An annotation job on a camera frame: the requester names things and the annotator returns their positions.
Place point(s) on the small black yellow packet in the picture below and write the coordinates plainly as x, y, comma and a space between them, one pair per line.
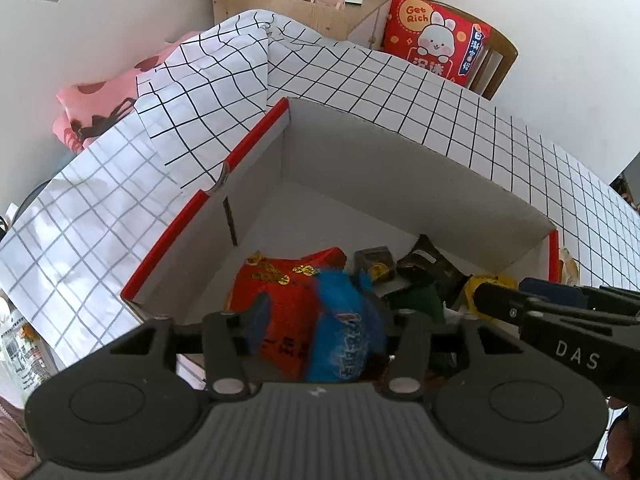
377, 262

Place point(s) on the yellow candy bag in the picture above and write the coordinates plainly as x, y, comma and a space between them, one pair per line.
465, 303

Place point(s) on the black snack packet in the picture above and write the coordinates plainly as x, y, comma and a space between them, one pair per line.
425, 265

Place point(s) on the blue snack bag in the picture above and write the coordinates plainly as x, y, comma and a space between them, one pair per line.
350, 327

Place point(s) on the egg print snack packet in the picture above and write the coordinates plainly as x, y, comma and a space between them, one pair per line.
569, 268

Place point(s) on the dark green snack packet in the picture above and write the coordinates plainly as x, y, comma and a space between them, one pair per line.
422, 299

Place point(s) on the red rabbit cushion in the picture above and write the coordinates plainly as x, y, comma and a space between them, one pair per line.
429, 35

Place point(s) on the white black grid tablecloth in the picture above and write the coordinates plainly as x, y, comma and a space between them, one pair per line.
74, 249

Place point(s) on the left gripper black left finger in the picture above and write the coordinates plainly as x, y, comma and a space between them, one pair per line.
147, 392

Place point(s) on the wooden side cabinet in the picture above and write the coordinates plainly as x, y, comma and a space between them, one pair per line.
361, 24

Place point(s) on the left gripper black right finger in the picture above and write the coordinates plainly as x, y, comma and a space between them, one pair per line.
492, 395

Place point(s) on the red cardboard box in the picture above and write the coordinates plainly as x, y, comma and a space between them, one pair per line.
307, 178

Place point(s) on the wooden chair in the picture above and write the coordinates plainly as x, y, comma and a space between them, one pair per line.
493, 62

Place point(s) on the large red snack bag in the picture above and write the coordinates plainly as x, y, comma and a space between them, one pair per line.
291, 285

